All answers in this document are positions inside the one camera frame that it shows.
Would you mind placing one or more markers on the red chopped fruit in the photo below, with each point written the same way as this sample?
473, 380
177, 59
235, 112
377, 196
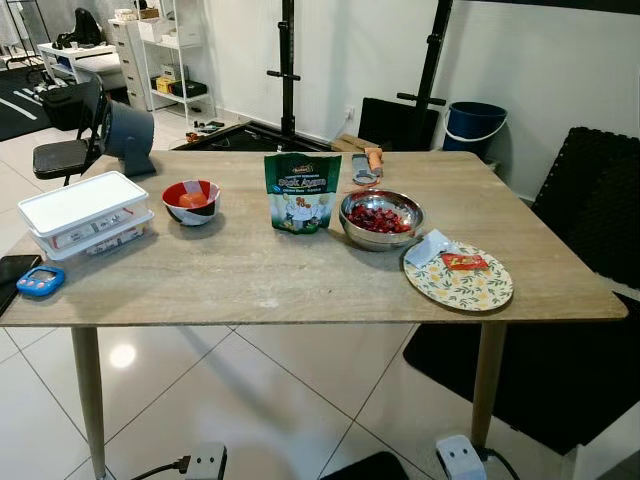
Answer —
380, 218

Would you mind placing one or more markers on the white drawer cabinet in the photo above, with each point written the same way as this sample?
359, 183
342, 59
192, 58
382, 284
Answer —
128, 50

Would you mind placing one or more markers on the floral round plate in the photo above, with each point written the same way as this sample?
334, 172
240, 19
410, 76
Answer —
460, 290

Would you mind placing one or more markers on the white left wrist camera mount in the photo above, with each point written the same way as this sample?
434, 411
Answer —
207, 463

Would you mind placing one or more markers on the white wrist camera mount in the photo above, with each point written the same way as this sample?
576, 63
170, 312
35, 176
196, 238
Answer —
460, 458
207, 463

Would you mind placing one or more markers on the black board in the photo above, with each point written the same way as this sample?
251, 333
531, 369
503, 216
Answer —
395, 125

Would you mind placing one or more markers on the black bag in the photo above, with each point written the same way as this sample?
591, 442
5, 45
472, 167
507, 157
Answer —
85, 28

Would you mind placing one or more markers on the white shelf unit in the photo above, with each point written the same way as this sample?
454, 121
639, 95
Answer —
180, 42

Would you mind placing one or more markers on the black foam mat stack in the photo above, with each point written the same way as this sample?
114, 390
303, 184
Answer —
595, 200

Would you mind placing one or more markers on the black low platform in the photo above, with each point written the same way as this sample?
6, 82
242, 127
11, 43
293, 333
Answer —
250, 138

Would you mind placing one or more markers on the black rug white stripes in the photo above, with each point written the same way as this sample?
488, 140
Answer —
20, 110

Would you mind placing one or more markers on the blue digital timer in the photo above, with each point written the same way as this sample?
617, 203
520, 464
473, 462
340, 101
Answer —
40, 282

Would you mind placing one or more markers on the green snack pouch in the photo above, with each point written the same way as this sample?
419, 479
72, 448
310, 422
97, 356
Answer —
297, 195

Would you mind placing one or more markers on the small wooden box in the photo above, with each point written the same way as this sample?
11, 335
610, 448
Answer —
348, 143

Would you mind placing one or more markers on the orange round food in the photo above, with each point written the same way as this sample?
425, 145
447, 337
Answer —
192, 199

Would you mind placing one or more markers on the white packet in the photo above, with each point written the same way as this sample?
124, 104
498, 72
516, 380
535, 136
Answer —
428, 248

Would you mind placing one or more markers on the red packet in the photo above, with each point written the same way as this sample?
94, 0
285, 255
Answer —
465, 262

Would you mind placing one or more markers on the blue bucket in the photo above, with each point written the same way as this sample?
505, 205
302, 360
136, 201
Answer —
475, 130

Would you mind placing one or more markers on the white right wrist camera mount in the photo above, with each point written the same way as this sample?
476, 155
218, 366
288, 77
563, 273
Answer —
460, 458

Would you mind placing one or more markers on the black chair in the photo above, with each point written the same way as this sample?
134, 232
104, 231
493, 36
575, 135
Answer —
60, 158

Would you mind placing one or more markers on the black floor mat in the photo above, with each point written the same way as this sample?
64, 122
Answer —
365, 470
560, 380

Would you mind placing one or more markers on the black smartphone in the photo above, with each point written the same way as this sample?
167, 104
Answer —
15, 280

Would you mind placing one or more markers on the steel bowl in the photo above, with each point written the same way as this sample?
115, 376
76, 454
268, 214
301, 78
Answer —
380, 241

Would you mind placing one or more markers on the white wall socket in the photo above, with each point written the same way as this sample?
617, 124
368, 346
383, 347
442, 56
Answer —
351, 112

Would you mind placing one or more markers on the dark grey fan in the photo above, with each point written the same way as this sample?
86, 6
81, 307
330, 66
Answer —
130, 135

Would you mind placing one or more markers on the white desk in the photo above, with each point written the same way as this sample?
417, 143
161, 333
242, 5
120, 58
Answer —
75, 55

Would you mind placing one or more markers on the red and white bowl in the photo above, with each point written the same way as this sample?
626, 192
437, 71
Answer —
190, 215

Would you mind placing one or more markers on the black metal frame post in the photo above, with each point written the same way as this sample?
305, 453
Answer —
288, 60
432, 60

